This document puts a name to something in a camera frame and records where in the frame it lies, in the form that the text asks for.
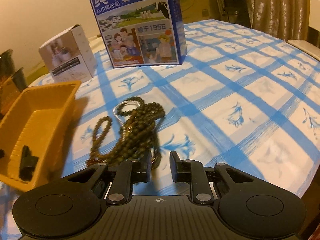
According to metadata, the dark green bead necklace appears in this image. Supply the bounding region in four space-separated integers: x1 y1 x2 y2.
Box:
89 96 166 170

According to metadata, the brown cardboard box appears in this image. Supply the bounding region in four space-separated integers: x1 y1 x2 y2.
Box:
180 0 221 24

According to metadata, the black cylindrical tube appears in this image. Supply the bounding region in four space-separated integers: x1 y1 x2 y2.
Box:
19 145 39 181

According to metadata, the blue milk carton box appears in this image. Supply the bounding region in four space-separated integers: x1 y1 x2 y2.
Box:
89 0 187 68

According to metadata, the black top instant rice bowl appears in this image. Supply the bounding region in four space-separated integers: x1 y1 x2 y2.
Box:
0 49 15 82

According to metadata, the white pearl necklace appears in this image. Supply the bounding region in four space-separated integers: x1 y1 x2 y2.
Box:
113 100 141 145

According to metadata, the white humidifier box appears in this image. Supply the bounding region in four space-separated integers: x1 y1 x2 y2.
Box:
39 24 97 83

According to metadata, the brown wooden bead necklace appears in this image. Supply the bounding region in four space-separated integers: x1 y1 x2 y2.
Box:
86 119 163 168

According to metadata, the beige curtain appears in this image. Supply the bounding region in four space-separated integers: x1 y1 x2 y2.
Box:
246 0 310 41

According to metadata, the orange middle instant rice bowl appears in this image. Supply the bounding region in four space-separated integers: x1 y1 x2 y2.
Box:
1 68 28 119

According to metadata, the yellow plastic tray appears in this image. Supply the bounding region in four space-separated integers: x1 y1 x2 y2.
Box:
1 81 81 192

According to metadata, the blue checked tablecloth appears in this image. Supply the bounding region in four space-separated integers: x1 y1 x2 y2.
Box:
0 18 320 240

